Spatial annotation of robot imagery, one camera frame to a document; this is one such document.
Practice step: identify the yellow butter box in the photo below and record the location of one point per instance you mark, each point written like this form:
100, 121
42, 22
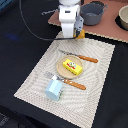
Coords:
72, 66

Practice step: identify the white woven placemat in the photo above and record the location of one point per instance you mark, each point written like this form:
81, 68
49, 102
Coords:
75, 106

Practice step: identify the right grey pot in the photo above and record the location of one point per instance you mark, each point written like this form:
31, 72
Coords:
92, 12

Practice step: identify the wooden handled fork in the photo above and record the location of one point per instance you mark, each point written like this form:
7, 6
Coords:
54, 77

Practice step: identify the round wooden plate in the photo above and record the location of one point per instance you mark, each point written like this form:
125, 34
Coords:
62, 71

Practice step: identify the light blue milk carton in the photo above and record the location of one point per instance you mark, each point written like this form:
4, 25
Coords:
54, 89

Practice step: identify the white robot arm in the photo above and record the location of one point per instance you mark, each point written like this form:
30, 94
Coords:
70, 3

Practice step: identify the beige bowl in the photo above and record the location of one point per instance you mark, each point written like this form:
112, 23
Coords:
123, 14

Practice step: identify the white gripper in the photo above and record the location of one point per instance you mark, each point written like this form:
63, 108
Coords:
71, 21

